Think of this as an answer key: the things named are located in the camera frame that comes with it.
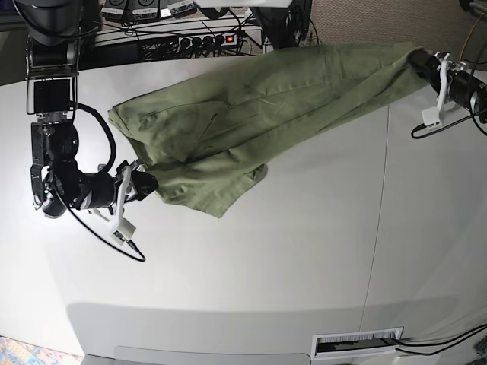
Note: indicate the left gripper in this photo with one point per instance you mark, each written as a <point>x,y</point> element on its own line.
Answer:
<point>426,66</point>

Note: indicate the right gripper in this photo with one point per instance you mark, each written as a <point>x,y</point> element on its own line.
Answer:
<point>141,185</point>

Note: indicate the green T-shirt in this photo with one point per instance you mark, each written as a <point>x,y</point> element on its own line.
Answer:
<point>207,140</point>

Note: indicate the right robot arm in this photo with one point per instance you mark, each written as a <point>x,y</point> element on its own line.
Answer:
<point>58,31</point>

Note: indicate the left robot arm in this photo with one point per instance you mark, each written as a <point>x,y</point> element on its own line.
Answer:
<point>454,82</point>

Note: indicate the black power strip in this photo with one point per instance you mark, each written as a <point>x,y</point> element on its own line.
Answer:
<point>191,45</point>

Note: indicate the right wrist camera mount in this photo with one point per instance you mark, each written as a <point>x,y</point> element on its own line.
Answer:
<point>120,229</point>

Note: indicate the table cable grommet box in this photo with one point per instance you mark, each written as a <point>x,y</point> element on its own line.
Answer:
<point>355,344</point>

